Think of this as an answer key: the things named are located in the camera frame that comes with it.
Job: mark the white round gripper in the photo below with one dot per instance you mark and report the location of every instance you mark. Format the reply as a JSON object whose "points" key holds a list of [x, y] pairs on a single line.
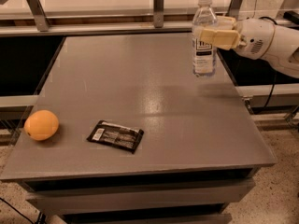
{"points": [[256, 38]]}

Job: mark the clear plastic water bottle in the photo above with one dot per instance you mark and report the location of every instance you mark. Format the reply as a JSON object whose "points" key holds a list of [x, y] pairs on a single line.
{"points": [[203, 54]]}

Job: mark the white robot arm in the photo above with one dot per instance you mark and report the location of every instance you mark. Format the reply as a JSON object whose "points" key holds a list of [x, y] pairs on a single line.
{"points": [[283, 52]]}

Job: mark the black snack packet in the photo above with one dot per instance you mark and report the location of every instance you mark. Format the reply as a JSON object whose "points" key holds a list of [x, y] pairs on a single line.
{"points": [[115, 135]]}

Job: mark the orange fruit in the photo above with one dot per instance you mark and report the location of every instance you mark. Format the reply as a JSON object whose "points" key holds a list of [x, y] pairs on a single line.
{"points": [[41, 125]]}

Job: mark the right metal bracket post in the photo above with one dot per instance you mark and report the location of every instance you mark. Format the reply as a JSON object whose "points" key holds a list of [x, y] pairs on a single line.
{"points": [[234, 8]]}

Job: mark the metal bracket post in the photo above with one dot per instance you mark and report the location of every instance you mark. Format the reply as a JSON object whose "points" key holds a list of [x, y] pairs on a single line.
{"points": [[234, 8], [158, 13], [38, 13]]}

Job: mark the middle metal bracket post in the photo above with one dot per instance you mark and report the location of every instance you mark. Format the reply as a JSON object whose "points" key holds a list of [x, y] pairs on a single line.
{"points": [[158, 13]]}

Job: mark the metal rail behind table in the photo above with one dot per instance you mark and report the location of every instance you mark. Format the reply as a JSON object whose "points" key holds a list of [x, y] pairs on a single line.
{"points": [[99, 29]]}

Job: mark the left metal bracket post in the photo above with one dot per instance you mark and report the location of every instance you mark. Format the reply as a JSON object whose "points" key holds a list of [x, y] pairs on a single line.
{"points": [[38, 13]]}

